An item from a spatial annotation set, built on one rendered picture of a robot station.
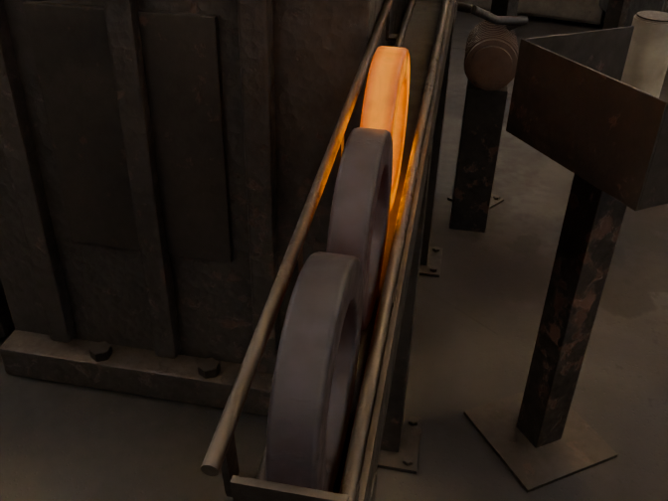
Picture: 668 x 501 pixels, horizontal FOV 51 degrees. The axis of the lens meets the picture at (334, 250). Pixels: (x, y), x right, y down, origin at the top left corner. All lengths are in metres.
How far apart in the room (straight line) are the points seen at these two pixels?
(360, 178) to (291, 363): 0.20
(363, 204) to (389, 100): 0.18
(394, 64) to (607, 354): 1.04
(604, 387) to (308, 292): 1.16
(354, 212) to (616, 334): 1.21
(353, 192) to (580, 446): 0.93
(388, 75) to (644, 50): 1.50
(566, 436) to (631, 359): 0.31
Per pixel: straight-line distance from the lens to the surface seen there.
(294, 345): 0.43
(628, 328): 1.74
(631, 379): 1.60
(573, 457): 1.38
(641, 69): 2.18
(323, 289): 0.45
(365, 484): 0.52
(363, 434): 0.53
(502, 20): 1.81
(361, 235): 0.56
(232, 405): 0.49
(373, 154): 0.58
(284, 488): 0.46
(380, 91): 0.72
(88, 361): 1.45
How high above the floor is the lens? 0.99
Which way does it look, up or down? 33 degrees down
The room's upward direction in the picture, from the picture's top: 2 degrees clockwise
